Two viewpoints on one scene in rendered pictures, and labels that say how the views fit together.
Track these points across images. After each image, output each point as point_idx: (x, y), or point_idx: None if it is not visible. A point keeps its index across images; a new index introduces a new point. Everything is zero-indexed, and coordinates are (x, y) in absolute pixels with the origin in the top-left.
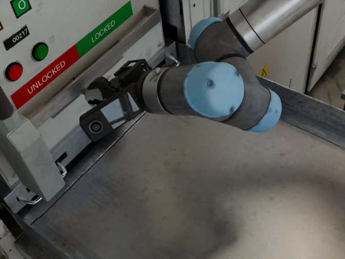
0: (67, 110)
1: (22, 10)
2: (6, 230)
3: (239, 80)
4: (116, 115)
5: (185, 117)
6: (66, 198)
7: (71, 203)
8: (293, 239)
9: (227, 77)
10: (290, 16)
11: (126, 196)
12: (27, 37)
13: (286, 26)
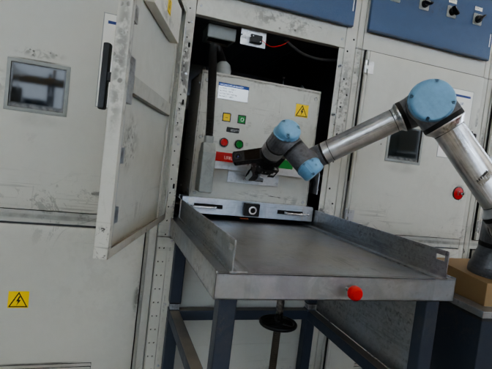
0: (236, 186)
1: (241, 121)
2: (173, 206)
3: (298, 129)
4: (248, 155)
5: (293, 230)
6: None
7: None
8: (302, 250)
9: (292, 124)
10: (345, 141)
11: (234, 227)
12: (237, 134)
13: (343, 148)
